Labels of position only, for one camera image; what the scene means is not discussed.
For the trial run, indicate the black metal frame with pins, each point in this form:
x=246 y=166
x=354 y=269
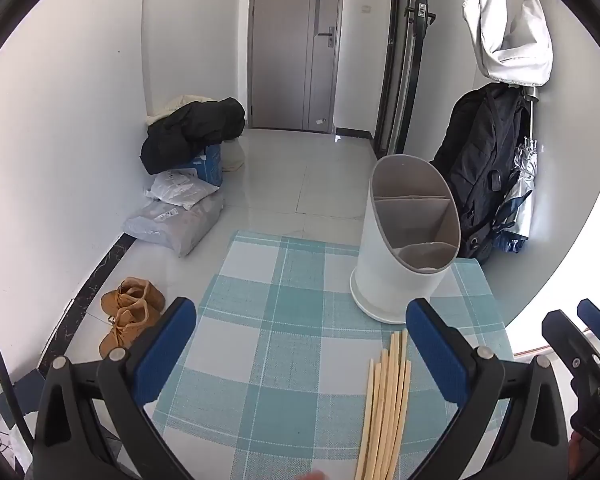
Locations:
x=405 y=60

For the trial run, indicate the white utensil holder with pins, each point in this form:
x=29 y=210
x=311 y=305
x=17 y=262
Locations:
x=380 y=270

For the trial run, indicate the silver folding umbrella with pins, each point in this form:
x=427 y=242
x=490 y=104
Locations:
x=522 y=185

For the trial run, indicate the white hanging jacket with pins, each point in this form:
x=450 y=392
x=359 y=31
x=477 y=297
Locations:
x=510 y=55

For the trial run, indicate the metal coat rack pole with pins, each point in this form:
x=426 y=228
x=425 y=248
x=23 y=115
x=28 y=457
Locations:
x=531 y=105

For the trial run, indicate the black jacket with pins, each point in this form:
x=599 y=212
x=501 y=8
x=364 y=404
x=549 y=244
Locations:
x=195 y=130

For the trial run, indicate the beige bag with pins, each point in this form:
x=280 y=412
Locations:
x=232 y=157

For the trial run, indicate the bundle of wooden chopsticks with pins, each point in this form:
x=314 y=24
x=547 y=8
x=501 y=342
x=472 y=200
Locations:
x=385 y=420

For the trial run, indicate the grey door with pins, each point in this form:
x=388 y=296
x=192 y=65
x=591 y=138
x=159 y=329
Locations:
x=280 y=60

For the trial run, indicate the cream cloth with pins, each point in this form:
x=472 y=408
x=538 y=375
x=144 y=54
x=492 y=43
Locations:
x=180 y=102

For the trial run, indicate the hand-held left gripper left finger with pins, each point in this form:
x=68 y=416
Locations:
x=167 y=355

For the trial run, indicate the black backpack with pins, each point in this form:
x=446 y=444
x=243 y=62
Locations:
x=475 y=160

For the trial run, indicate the dark blue bag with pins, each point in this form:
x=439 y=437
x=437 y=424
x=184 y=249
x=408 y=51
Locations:
x=507 y=243

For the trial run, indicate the teal checked tablecloth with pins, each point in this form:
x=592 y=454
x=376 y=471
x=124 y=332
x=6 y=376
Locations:
x=280 y=335

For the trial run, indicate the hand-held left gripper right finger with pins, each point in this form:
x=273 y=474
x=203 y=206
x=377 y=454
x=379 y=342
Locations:
x=435 y=355

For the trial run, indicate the white plastic parcel bag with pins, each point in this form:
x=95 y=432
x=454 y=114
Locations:
x=180 y=187

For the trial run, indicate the dark blue flat box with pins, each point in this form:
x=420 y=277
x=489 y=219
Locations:
x=22 y=390

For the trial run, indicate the blue cardboard box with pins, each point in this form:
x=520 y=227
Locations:
x=207 y=165

